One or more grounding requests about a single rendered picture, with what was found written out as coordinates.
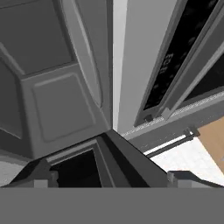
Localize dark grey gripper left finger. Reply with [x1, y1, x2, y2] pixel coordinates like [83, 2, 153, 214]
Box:
[2, 170, 60, 188]

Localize long grey fridge handle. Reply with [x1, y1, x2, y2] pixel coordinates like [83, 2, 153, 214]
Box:
[60, 0, 105, 109]

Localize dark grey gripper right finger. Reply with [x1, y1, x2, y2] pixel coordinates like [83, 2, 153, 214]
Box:
[167, 170, 224, 188]

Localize grey fridge door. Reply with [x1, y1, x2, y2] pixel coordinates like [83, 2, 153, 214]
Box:
[0, 0, 114, 161]

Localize grey oven handle bar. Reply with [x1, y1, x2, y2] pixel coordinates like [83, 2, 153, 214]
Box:
[143, 125, 201, 159]

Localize dark grey box-shaped appliance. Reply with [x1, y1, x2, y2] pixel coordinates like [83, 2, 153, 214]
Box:
[46, 129, 177, 188]

